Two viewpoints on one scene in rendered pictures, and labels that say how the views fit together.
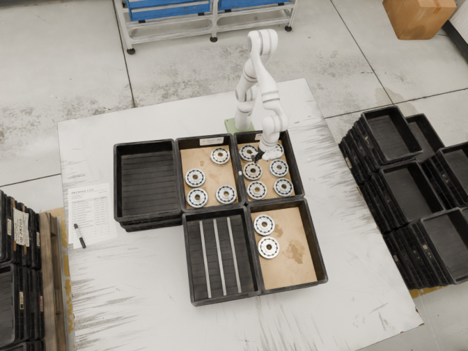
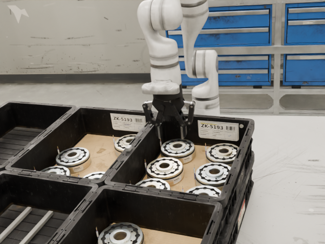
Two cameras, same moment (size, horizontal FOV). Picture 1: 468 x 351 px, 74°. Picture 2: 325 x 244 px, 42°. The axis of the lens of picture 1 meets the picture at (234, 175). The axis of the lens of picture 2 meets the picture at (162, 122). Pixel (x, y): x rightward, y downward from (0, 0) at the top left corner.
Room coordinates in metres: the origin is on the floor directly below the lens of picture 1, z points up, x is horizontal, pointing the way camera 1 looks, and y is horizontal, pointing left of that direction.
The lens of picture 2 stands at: (0.00, -0.79, 1.51)
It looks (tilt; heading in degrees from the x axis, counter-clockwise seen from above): 27 degrees down; 44
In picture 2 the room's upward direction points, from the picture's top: 6 degrees counter-clockwise
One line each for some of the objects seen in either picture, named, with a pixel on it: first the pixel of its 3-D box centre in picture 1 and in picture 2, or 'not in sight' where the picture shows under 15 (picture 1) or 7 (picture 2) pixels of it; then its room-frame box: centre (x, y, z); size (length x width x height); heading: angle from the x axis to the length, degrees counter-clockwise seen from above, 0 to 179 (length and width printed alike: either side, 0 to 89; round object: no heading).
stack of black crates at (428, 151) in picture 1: (411, 143); not in sight; (1.56, -1.37, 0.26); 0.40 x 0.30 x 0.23; 27
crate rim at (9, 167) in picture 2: (208, 170); (88, 141); (0.64, 0.13, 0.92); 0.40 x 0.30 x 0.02; 20
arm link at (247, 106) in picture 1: (246, 97); (204, 75); (1.08, 0.02, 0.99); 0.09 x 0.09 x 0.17; 28
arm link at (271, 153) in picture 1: (269, 145); (163, 74); (0.72, -0.13, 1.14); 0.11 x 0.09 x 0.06; 27
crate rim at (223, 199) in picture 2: (267, 164); (186, 152); (0.74, -0.15, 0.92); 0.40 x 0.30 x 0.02; 20
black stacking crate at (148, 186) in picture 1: (147, 182); (10, 146); (0.54, 0.41, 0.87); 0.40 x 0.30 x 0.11; 20
